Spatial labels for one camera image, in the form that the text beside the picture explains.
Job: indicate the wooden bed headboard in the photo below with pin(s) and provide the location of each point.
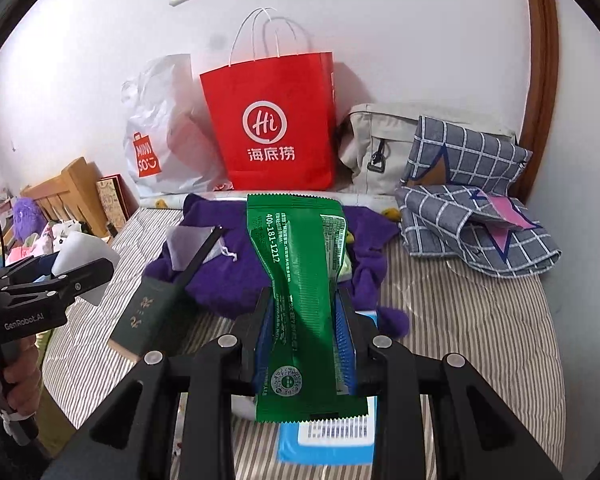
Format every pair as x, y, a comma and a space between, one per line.
75, 180

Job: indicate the blue tissue pack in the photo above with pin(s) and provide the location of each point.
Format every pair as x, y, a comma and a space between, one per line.
325, 452

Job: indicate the patterned hardcover book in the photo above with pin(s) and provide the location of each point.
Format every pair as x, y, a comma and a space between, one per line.
112, 200

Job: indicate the dark green foil packet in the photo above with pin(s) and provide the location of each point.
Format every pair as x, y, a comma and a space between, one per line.
300, 270

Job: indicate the white sponge block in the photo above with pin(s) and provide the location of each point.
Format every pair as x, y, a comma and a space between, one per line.
85, 250

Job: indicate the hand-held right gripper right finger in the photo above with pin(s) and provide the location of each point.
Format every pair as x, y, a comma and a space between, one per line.
344, 355

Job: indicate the purple towel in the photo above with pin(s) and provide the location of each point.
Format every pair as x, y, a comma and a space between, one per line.
220, 285

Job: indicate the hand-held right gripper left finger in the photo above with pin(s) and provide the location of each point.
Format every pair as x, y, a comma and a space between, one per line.
261, 355

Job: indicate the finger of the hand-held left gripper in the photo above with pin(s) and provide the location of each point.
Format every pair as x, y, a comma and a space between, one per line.
30, 265
85, 277

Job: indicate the rolled white printed sheet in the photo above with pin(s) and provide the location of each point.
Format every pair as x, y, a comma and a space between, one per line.
160, 203

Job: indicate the red paper bag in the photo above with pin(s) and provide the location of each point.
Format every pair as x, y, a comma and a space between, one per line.
225, 110

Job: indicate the yellow and black fabric item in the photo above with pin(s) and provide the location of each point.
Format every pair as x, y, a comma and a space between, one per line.
349, 238

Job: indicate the white plastic shopping bag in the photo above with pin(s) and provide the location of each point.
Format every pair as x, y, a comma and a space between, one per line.
150, 110

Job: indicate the person's left hand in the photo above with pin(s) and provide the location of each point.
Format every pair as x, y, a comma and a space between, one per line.
24, 367

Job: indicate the dark green gift box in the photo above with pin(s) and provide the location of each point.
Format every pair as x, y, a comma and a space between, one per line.
145, 315

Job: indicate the grey plaid cloth pink star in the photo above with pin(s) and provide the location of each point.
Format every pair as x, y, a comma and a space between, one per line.
430, 220

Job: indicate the purple plush toy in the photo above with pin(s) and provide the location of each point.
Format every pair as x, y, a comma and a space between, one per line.
27, 212

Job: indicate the pile of colourful clothes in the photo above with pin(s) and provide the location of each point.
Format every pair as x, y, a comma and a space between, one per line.
50, 237

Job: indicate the beige canvas bag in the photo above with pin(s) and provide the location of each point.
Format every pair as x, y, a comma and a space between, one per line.
365, 130

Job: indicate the brown wooden door frame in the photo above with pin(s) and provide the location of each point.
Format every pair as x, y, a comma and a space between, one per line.
542, 60

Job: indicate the grey plaid fabric bag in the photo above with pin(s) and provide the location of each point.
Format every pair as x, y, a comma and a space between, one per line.
480, 155

